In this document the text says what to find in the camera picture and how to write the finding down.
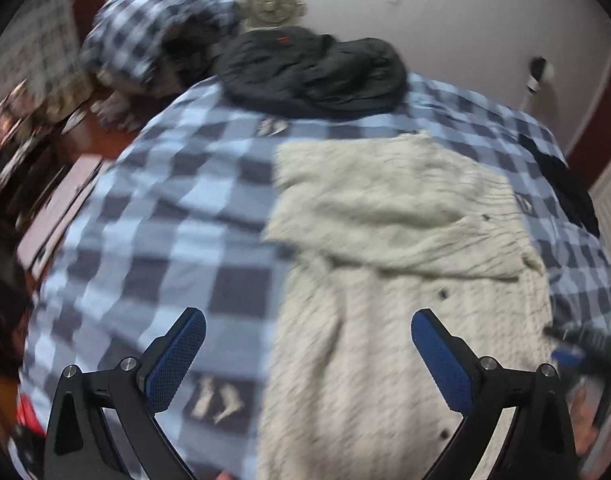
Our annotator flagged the blue checkered bed cover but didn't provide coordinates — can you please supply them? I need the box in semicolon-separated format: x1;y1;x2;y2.
21;74;611;479

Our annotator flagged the person's right hand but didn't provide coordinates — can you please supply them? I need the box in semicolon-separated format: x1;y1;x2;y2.
569;388;598;455

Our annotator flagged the black padded jacket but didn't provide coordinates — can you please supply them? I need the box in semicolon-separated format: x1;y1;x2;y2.
215;26;407;120

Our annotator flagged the dark red door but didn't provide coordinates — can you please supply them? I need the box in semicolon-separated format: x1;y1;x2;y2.
568;81;611;190

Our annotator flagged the cream plaid tweed jacket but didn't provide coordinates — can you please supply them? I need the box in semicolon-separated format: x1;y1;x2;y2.
258;132;553;479

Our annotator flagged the beige box fan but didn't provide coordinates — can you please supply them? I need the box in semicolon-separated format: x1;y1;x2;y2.
241;0;307;29

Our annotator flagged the wall mounted hair dryer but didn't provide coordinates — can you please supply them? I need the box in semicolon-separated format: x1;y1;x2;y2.
527;56;555;94

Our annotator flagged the wooden bed frame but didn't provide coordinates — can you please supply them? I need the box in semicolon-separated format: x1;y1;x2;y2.
17;155;111;280

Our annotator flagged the black garment at bed edge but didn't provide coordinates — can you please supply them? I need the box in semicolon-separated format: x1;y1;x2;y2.
518;134;601;238

